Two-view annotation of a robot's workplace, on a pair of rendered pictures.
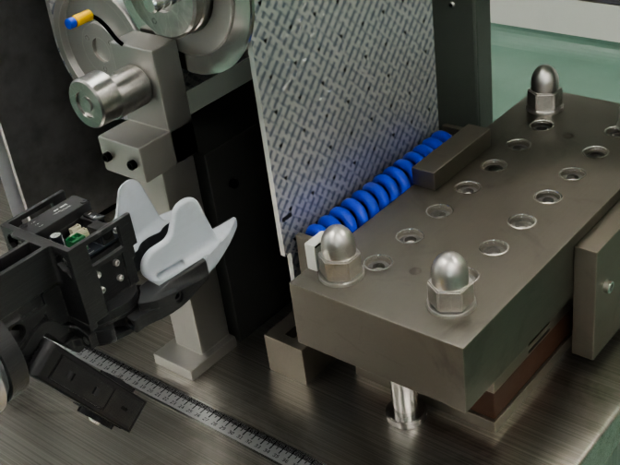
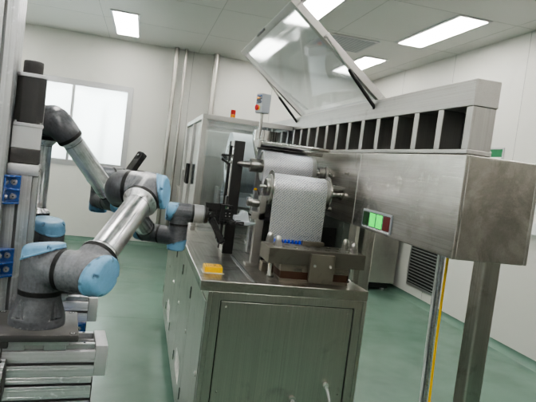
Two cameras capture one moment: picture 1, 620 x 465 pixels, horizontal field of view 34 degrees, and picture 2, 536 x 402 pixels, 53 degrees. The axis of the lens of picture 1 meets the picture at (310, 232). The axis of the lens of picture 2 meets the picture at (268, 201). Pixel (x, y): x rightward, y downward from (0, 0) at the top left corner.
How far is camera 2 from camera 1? 1.68 m
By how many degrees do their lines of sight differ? 42
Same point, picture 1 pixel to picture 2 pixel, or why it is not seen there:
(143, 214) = not seen: hidden behind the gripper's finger
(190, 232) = (244, 217)
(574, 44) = not seen: outside the picture
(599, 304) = (311, 268)
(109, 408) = (218, 235)
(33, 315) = (214, 213)
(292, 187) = (273, 229)
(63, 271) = (220, 208)
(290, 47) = (281, 202)
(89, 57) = not seen: hidden behind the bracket
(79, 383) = (214, 227)
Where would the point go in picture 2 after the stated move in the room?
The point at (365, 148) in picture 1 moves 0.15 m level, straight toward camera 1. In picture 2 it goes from (296, 234) to (274, 235)
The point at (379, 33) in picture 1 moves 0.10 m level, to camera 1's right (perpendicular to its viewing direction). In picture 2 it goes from (306, 213) to (327, 216)
